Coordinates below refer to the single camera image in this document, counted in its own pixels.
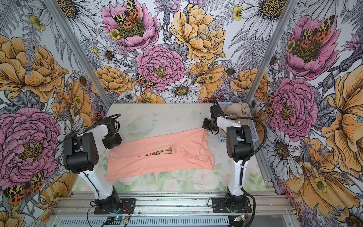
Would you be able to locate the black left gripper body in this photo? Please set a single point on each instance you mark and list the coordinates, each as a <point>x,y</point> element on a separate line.
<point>111,140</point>

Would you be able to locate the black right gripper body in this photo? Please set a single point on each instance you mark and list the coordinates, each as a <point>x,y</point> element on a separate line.
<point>209,125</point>

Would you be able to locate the beige drawstring garment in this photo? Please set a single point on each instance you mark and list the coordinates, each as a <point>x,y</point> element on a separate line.
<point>236,110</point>

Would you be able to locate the pink graphic t-shirt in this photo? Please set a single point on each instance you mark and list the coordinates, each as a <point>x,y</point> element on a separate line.
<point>177,151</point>

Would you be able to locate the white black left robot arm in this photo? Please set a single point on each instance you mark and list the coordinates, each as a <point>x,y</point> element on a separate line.
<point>81,157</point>

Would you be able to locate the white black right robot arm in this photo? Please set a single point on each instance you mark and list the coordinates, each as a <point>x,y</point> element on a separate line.
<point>239,147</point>

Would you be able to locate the light blue plastic basket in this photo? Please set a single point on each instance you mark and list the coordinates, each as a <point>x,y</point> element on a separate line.
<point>251,124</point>

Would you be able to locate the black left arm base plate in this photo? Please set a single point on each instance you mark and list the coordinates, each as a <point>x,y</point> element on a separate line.
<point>127,207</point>

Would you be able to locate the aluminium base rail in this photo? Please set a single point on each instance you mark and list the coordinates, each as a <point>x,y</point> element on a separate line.
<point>175,209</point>

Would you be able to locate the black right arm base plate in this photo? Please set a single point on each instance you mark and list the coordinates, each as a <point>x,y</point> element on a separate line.
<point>223,205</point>

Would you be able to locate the right aluminium corner post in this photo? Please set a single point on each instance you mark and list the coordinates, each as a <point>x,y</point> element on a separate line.
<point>275,38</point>

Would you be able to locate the aluminium corner post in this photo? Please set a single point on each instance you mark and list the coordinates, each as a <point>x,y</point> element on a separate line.
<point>275,38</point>
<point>66,30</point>

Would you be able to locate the left aluminium corner post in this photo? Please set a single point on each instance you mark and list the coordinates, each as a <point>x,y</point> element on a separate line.
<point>66,30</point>

